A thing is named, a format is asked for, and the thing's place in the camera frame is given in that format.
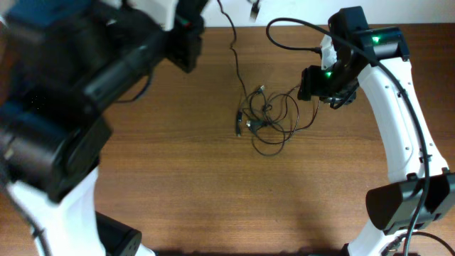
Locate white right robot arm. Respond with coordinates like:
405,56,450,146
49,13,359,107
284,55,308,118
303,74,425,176
298,6,454,255

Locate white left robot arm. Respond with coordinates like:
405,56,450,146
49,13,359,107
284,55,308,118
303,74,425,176
1,0,205,255

